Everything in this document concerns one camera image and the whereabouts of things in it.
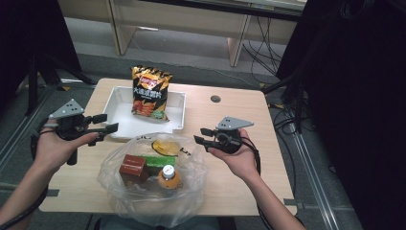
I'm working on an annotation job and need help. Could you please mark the black metal stand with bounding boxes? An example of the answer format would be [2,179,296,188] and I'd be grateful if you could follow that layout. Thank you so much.
[261,0,355,135]

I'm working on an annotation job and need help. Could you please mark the person's left hand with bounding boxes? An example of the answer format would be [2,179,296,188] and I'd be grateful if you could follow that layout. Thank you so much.
[33,119,101,173]

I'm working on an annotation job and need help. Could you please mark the light wooden desk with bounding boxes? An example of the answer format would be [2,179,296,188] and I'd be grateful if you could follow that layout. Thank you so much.
[56,0,307,68]

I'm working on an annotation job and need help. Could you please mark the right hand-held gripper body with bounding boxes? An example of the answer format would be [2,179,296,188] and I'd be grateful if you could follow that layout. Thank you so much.
[205,115,256,155]

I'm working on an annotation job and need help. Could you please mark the hanging black cables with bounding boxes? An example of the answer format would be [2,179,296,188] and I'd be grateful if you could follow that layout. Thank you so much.
[242,15,285,77]

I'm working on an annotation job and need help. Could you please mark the clear plastic bag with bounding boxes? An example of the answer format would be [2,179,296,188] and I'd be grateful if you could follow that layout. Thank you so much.
[97,132,209,228]

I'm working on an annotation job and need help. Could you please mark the black tripod stand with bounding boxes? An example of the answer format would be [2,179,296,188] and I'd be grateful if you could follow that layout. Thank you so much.
[25,52,97,117]

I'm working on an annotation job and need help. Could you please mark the white plastic bin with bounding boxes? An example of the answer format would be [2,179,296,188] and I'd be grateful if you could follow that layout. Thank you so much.
[101,85,187,141]

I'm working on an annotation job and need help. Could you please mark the green snack packet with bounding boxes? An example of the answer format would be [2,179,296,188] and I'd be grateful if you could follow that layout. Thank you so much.
[140,154,177,175]

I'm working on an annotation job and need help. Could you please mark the brown box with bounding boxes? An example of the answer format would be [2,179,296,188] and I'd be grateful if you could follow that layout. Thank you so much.
[118,153,150,187]

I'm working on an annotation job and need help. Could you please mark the orange juice bottle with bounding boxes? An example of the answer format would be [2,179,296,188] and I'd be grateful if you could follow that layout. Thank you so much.
[157,164,182,191]

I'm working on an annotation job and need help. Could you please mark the person's right hand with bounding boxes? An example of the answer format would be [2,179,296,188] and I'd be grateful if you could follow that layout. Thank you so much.
[207,127,260,184]

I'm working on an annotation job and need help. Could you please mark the black curtain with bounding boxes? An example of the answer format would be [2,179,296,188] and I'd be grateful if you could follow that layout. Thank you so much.
[0,0,82,111]
[276,0,406,230]

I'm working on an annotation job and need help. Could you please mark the black floor cables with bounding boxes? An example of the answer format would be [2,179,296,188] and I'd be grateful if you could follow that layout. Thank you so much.
[267,102,303,135]

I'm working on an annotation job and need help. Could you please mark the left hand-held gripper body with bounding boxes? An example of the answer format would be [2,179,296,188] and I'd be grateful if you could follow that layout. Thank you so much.
[48,98,99,166]

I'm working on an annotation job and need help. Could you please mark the aluminium floor rail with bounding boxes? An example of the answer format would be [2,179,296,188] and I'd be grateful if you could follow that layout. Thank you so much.
[286,123,341,230]
[0,85,56,172]

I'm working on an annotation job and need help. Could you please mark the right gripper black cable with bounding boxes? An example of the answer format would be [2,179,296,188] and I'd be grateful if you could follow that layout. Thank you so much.
[240,137,272,230]

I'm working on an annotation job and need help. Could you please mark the black yellow chip bag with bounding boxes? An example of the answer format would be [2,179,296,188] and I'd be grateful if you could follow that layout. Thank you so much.
[130,65,174,123]

